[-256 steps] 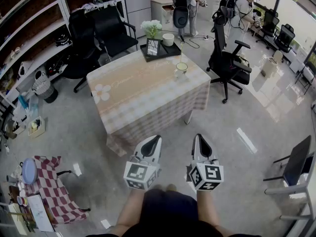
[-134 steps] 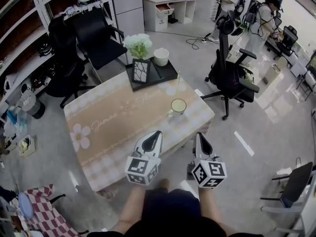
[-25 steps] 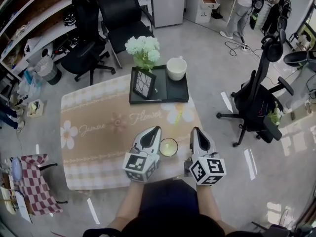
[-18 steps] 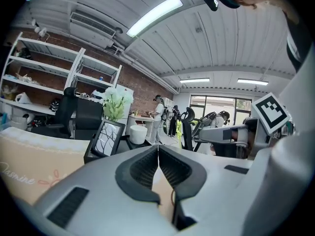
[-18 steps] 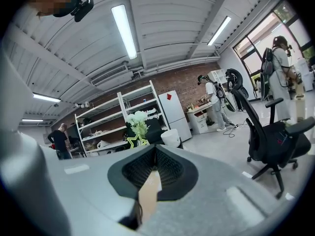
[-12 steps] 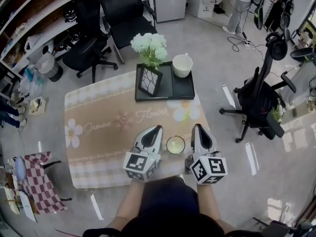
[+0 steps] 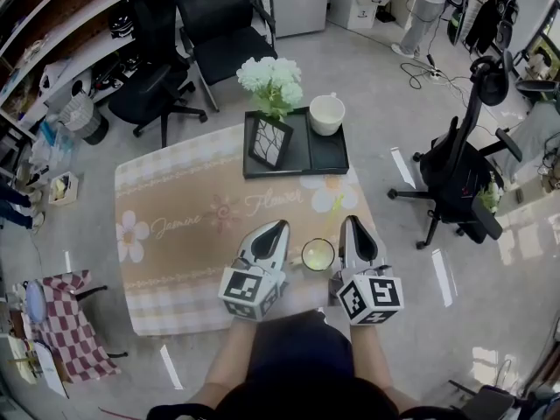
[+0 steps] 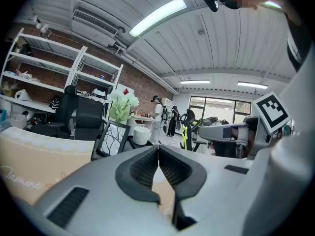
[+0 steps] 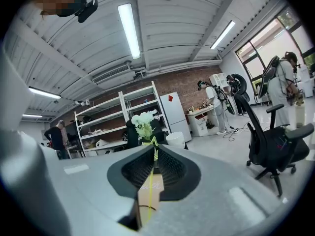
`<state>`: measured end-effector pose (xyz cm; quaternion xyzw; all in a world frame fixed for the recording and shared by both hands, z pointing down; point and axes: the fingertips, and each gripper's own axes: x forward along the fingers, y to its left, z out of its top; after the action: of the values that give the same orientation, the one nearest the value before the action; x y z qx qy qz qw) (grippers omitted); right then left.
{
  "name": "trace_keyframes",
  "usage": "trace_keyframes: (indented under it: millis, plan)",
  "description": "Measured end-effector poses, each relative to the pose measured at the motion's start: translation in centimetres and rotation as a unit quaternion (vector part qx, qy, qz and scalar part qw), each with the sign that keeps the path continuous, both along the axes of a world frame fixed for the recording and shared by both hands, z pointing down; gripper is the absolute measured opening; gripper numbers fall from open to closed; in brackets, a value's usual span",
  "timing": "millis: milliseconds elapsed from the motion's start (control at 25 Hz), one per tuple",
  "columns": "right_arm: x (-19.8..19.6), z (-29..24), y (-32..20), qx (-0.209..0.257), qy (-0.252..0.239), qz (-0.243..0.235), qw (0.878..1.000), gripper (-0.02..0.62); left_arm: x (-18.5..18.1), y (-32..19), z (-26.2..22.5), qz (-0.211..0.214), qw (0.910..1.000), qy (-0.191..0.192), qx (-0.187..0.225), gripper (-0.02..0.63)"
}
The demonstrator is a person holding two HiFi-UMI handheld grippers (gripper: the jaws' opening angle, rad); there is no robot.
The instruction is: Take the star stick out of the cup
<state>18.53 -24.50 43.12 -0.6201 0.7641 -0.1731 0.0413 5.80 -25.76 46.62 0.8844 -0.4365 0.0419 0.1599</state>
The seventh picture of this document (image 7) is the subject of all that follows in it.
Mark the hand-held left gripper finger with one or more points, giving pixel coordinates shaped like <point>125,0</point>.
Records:
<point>248,248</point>
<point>284,252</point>

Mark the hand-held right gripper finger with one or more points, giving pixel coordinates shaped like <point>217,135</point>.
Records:
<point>346,247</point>
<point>368,245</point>

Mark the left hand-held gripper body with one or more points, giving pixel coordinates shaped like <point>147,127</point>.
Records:
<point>242,287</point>

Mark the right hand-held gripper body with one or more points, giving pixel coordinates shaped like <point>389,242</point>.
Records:
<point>376,298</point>

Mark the clear glass cup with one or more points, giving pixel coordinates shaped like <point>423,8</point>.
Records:
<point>317,256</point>

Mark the yellow-green drinking straw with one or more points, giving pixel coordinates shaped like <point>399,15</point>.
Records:
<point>334,210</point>

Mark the person's right forearm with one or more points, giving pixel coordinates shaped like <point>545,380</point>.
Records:
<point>369,352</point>

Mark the person's left forearm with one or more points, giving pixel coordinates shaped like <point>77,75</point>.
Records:
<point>229,357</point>

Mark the table with floral tablecloth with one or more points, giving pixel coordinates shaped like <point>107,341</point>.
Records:
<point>184,234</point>

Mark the person's dark blue clothing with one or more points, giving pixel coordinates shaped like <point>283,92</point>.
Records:
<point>302,344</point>

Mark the black tray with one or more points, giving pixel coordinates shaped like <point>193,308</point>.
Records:
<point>326,156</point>

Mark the tall black office chair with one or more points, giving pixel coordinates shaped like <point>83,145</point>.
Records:
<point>455,177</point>

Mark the small white flower bunch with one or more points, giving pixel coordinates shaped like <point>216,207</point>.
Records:
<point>490,193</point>

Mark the white ceramic mug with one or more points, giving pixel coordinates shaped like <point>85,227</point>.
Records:
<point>326,116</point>

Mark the dark grey chair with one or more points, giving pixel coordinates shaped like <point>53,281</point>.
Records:
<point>485,403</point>

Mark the white flower bouquet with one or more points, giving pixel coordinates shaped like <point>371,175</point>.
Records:
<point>271,77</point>

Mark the red checked cloth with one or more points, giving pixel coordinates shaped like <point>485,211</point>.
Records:
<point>70,331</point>

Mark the white power strip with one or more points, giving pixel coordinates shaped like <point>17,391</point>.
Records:
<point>434,73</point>

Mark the black office chair with headrest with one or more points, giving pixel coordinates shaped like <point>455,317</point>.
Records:
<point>149,81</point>

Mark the small white box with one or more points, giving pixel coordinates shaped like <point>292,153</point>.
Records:
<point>63,188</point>

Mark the blue plate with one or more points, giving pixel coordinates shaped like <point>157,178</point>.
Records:
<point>36,302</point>

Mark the white sheet board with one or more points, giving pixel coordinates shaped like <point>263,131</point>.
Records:
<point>51,368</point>

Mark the grey woven basket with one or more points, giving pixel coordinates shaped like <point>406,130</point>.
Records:
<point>83,118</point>

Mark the black visitor chair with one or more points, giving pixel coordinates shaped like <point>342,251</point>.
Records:
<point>227,37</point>

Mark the clear plastic bag pile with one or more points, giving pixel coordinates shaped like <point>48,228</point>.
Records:
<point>52,147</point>

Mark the grey cabinet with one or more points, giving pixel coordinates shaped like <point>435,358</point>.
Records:
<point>297,2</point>

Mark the white bag with black print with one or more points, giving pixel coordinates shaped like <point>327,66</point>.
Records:
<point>54,81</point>

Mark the black white striped item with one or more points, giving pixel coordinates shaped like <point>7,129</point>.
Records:
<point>120,26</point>

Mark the black picture frame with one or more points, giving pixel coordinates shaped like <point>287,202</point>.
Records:
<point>269,144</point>

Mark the white wall shelf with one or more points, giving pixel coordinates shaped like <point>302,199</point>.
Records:
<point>65,29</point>

